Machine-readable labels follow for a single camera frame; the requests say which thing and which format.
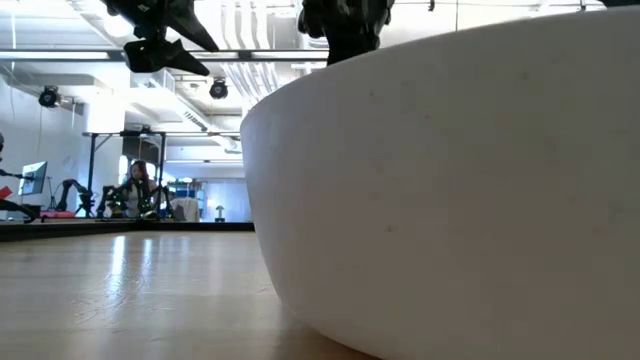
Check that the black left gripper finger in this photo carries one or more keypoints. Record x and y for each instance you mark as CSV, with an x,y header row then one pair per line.
x,y
192,25
160,56

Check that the white ceramic bowl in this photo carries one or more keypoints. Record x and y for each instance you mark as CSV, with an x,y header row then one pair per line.
x,y
450,200

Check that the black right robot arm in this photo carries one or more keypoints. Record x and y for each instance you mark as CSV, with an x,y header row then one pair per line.
x,y
620,2

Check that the background black robot arm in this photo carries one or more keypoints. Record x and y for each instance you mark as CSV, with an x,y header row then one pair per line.
x,y
161,202
86,199
111,200

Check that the black ceiling spotlight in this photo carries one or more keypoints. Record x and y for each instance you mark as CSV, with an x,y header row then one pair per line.
x,y
48,96
218,89

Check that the person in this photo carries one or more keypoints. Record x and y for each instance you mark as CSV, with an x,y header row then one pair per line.
x,y
136,195

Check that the white covered chair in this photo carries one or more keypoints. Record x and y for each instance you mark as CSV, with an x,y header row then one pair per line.
x,y
186,210

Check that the small black table lamp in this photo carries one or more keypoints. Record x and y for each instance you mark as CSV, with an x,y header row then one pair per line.
x,y
220,217

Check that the computer monitor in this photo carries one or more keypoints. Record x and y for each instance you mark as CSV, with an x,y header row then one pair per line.
x,y
34,178

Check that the red tray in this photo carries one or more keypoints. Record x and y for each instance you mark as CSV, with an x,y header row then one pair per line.
x,y
57,214

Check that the red paper flag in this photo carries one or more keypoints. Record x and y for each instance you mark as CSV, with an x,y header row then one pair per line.
x,y
4,192

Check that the black metal rig frame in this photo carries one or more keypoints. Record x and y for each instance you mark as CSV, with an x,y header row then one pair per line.
x,y
125,134

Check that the black aluminium table frame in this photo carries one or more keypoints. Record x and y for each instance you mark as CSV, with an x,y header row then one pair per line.
x,y
125,228

